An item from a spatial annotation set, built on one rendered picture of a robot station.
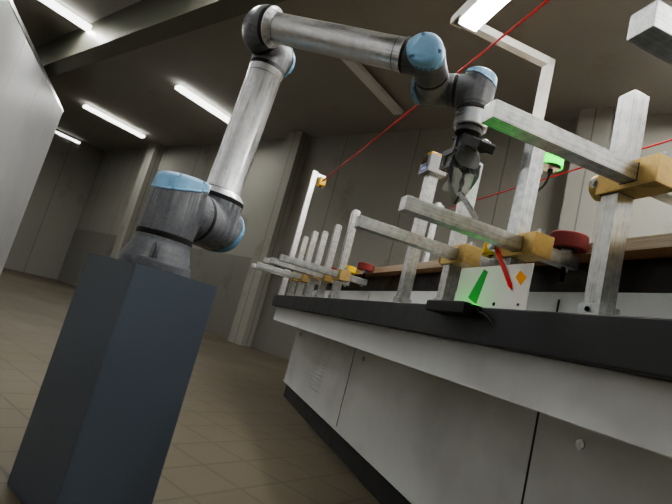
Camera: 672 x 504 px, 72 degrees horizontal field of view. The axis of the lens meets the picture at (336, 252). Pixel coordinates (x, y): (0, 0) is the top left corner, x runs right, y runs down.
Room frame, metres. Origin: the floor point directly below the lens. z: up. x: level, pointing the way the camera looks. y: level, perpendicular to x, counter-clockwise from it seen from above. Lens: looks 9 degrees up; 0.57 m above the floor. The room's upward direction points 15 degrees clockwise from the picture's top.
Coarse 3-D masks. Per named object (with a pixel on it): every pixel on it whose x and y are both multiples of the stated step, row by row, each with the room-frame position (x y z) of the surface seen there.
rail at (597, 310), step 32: (352, 320) 1.88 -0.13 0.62; (384, 320) 1.50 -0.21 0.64; (416, 320) 1.30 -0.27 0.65; (448, 320) 1.14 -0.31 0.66; (480, 320) 1.02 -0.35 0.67; (512, 320) 0.92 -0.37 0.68; (544, 320) 0.84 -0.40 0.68; (576, 320) 0.77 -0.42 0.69; (608, 320) 0.71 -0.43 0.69; (640, 320) 0.66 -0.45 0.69; (544, 352) 0.82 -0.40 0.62; (576, 352) 0.76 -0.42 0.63; (608, 352) 0.70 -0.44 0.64; (640, 352) 0.65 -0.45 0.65
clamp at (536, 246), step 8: (528, 232) 0.95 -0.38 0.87; (536, 232) 0.92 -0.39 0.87; (528, 240) 0.94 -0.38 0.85; (536, 240) 0.93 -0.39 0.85; (544, 240) 0.93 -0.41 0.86; (552, 240) 0.94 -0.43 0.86; (528, 248) 0.94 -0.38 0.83; (536, 248) 0.93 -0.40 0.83; (544, 248) 0.93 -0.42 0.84; (552, 248) 0.94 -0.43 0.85; (496, 256) 1.05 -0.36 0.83; (504, 256) 1.01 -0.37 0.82; (512, 256) 0.99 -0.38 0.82; (520, 256) 0.97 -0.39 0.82; (528, 256) 0.95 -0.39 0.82; (536, 256) 0.94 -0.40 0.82; (544, 256) 0.93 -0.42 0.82
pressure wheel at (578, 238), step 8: (552, 232) 1.01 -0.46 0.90; (560, 232) 0.98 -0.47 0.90; (568, 232) 0.97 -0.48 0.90; (576, 232) 0.97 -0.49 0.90; (560, 240) 0.98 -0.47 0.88; (568, 240) 0.97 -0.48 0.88; (576, 240) 0.97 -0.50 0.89; (584, 240) 0.97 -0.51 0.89; (560, 248) 1.02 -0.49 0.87; (568, 248) 1.00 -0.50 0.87; (576, 248) 0.98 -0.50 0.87; (584, 248) 0.97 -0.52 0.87; (560, 272) 1.01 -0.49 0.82; (560, 280) 1.00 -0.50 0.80
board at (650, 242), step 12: (636, 240) 0.89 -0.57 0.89; (648, 240) 0.86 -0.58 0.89; (660, 240) 0.84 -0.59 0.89; (588, 252) 1.00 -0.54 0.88; (636, 252) 0.90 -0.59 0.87; (648, 252) 0.88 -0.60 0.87; (660, 252) 0.86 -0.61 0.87; (420, 264) 1.76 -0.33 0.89; (432, 264) 1.67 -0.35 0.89; (540, 264) 1.20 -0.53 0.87; (360, 276) 2.47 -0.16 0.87; (372, 276) 2.34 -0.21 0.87
